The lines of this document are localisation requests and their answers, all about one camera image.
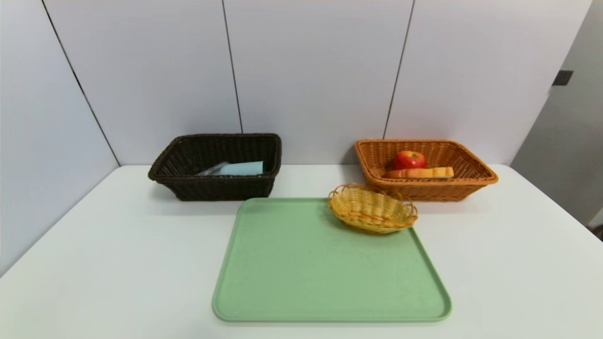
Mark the blue-grey plastic cup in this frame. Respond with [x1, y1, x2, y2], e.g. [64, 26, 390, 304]
[214, 161, 265, 177]

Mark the grey cutlery case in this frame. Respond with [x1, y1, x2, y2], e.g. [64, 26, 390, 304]
[195, 161, 231, 178]

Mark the red apple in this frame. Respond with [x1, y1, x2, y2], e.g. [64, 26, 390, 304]
[393, 150, 427, 170]

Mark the slice of white bread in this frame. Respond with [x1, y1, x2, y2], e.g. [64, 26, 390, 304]
[382, 166, 455, 179]

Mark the small yellow wicker basket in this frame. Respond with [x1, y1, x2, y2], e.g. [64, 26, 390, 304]
[328, 183, 419, 235]

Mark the dark brown wicker basket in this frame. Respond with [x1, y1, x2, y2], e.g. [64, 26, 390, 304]
[147, 133, 282, 202]

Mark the orange wicker basket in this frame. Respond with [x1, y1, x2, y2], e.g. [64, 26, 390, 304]
[354, 138, 499, 202]

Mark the light green plastic tray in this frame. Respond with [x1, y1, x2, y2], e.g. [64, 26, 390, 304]
[212, 197, 453, 323]

